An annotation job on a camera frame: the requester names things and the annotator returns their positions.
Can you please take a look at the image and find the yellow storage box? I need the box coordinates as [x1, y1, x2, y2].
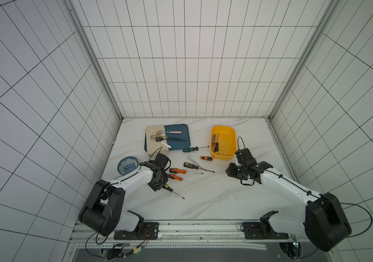
[210, 126, 237, 160]

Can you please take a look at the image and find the beige cloth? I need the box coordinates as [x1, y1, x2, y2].
[145, 125, 169, 156]

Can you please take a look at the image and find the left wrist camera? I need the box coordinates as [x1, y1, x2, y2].
[153, 153, 170, 169]

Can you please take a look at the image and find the pink handled spoon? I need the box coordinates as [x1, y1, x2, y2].
[157, 131, 182, 135]

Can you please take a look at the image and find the long black yellow screwdriver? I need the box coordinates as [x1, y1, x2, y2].
[214, 133, 219, 153]

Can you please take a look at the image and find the black yellow dotted screwdriver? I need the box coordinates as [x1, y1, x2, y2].
[183, 162, 214, 172]

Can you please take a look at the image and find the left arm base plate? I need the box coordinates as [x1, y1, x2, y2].
[114, 222, 159, 240]

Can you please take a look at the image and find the green black screwdriver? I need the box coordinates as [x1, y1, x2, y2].
[183, 146, 209, 153]

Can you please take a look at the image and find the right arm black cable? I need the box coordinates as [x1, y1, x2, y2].
[340, 202, 373, 239]

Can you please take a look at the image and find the white handled spoon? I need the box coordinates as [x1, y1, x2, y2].
[155, 138, 172, 149]

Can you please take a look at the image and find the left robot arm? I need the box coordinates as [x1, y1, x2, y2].
[78, 153, 171, 239]

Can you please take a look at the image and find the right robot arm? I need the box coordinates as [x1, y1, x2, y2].
[226, 162, 352, 252]

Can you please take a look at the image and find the small orange screwdriver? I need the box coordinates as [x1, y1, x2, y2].
[189, 156, 214, 161]

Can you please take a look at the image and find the teal placemat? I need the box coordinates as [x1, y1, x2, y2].
[164, 124, 191, 151]

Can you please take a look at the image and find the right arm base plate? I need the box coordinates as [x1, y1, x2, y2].
[240, 222, 289, 240]

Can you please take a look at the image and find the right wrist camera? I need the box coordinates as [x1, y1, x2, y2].
[235, 148, 254, 165]

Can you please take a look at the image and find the purple red screwdriver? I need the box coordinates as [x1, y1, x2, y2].
[211, 134, 216, 151]

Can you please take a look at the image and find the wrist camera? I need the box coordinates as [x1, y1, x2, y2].
[235, 148, 254, 165]
[153, 153, 170, 169]

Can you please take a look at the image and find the blue patterned plate far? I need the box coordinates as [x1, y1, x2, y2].
[117, 156, 139, 176]

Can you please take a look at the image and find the small black yellow screwdriver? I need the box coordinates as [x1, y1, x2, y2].
[163, 184, 184, 199]

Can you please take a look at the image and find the dark handled spoon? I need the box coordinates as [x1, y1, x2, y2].
[150, 134, 186, 141]

